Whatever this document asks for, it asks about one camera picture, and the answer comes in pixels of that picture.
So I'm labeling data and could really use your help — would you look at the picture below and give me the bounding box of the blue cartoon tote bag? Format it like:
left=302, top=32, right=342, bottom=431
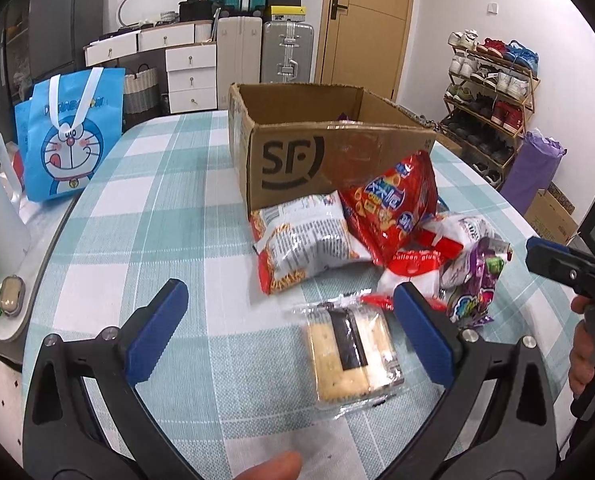
left=14, top=66, right=127, bottom=203

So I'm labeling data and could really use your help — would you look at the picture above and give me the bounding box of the dark glass cabinet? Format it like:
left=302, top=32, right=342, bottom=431
left=0, top=0, right=30, bottom=111

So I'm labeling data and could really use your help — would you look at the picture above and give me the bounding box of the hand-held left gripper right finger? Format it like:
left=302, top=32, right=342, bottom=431
left=382, top=280, right=561, bottom=480

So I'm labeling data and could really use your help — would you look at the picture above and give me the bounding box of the purple paper bag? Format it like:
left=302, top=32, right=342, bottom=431
left=500, top=130, right=568, bottom=211

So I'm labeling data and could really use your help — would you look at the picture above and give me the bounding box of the person's right hand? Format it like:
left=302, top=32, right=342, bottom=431
left=569, top=294, right=595, bottom=397

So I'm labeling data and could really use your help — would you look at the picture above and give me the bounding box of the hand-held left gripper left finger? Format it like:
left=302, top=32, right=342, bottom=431
left=22, top=278, right=213, bottom=480

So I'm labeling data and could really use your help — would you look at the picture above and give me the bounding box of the white drawer desk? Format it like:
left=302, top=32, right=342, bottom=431
left=83, top=22, right=218, bottom=115

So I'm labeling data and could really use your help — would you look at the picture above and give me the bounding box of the person's left hand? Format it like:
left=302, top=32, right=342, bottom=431
left=231, top=450, right=304, bottom=480

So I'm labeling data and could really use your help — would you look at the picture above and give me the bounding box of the woven laundry basket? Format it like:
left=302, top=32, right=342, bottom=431
left=123, top=65, right=158, bottom=115

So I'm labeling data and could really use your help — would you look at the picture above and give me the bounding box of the white red noodle snack bag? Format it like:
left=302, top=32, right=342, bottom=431
left=250, top=191, right=373, bottom=296

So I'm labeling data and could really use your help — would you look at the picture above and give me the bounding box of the printed cardboard box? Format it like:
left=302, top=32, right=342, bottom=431
left=525, top=182, right=578, bottom=246

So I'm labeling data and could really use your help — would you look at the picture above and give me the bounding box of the small beige oval device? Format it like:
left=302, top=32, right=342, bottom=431
left=0, top=275, right=25, bottom=318

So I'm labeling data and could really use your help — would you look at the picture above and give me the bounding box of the white side table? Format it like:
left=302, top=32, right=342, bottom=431
left=0, top=195, right=88, bottom=343

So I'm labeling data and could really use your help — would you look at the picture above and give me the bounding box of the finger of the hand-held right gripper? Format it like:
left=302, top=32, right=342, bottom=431
left=526, top=237, right=595, bottom=302

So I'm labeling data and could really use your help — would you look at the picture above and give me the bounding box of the white red striped packet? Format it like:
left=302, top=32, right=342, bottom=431
left=375, top=212, right=483, bottom=306

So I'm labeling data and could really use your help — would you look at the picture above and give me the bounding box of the clear cracker packet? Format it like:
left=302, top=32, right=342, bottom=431
left=290, top=292, right=405, bottom=418

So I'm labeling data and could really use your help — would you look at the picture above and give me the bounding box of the wooden door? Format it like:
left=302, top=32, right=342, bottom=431
left=315, top=0, right=418, bottom=101

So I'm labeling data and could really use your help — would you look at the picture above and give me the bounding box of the beige suitcase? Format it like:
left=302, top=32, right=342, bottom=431
left=216, top=16, right=263, bottom=111

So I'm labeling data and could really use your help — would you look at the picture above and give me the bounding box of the silver suitcase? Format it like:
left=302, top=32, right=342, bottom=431
left=261, top=20, right=315, bottom=85

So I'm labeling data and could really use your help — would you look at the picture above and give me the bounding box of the large cardboard box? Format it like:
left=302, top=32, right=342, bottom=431
left=227, top=82, right=438, bottom=221

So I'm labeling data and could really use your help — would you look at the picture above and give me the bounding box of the purple snack packet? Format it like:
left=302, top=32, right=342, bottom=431
left=440, top=237, right=513, bottom=331

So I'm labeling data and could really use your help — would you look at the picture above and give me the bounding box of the dark grey refrigerator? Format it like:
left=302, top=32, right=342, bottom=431
left=27, top=0, right=105, bottom=73

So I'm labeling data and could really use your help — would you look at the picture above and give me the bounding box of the wooden shoe rack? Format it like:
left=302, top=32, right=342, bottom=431
left=437, top=30, right=541, bottom=188

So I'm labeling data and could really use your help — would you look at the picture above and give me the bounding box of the shoe rack with shoes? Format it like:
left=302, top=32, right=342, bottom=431
left=440, top=30, right=541, bottom=186

